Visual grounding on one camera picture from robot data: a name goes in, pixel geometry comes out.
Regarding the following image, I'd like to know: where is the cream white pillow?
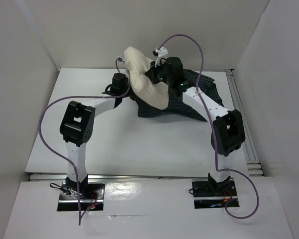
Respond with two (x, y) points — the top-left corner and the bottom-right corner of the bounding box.
(124, 46), (169, 110)

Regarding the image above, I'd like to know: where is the dark checkered pillowcase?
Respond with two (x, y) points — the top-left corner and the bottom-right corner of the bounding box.
(129, 69), (225, 122)

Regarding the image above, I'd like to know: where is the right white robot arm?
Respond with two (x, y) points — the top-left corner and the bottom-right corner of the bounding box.
(145, 57), (246, 195)

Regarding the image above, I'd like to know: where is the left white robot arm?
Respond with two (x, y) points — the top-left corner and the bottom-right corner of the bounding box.
(60, 73), (129, 199)

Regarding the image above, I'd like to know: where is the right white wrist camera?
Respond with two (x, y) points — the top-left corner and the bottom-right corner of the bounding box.
(153, 47), (168, 67)

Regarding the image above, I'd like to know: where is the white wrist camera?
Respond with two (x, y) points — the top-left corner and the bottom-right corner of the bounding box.
(116, 56), (125, 62)
(153, 47), (168, 67)

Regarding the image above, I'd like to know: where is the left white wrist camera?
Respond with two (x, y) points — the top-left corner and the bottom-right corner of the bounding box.
(116, 56), (125, 62)

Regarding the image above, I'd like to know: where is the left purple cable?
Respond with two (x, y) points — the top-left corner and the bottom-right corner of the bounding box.
(37, 58), (133, 226)

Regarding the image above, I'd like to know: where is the purple cable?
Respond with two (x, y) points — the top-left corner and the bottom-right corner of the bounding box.
(156, 34), (260, 219)
(37, 58), (133, 226)

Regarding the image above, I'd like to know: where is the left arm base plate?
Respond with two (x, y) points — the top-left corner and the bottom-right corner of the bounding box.
(49, 180), (107, 212)

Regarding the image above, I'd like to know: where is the aluminium front rail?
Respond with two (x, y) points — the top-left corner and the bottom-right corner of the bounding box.
(29, 173), (207, 182)

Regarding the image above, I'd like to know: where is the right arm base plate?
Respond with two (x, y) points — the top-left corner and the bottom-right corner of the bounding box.
(188, 179), (240, 209)

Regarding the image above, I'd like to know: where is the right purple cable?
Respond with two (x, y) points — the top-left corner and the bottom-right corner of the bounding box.
(156, 34), (260, 219)

